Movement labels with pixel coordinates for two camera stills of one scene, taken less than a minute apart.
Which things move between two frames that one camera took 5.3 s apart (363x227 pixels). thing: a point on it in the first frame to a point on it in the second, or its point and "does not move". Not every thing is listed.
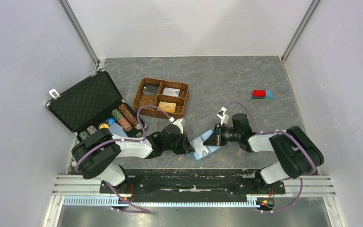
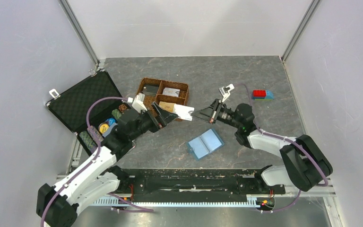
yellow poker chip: x=103 y=125 does not move
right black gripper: x=216 y=139 to x=209 y=113
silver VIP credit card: x=198 y=147 to x=182 y=111
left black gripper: x=186 y=147 to x=165 y=117
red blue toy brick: x=262 y=95 does not move
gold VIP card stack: x=169 y=107 does not move
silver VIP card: x=171 y=91 does not move
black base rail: x=193 y=183 does not move
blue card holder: x=201 y=150 does not move
